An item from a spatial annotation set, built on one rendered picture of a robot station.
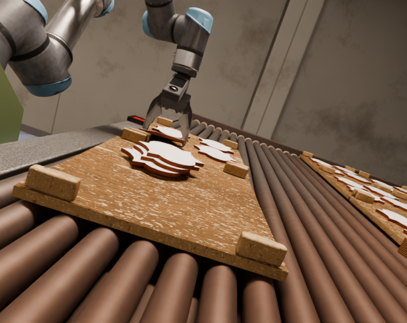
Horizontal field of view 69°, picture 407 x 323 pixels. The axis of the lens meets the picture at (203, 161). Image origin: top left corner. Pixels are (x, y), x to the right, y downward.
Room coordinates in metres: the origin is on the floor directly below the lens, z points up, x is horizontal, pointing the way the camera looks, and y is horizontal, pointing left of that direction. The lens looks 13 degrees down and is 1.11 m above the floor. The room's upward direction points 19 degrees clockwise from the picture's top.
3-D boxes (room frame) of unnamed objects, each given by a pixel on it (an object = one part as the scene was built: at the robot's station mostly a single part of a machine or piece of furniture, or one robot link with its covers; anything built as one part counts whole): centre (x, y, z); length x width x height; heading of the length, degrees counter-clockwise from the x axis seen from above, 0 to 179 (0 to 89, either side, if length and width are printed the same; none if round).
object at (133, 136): (0.72, 0.18, 0.95); 0.06 x 0.02 x 0.03; 93
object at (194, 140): (0.95, 0.05, 0.93); 0.41 x 0.35 x 0.02; 2
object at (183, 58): (0.85, 0.13, 1.17); 0.08 x 0.08 x 0.05
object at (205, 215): (0.53, 0.04, 0.93); 0.41 x 0.35 x 0.02; 3
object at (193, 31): (0.86, 0.14, 1.25); 0.09 x 0.08 x 0.11; 70
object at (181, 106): (0.86, 0.13, 1.09); 0.09 x 0.08 x 0.12; 2
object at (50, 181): (0.33, 0.16, 0.95); 0.06 x 0.02 x 0.03; 93
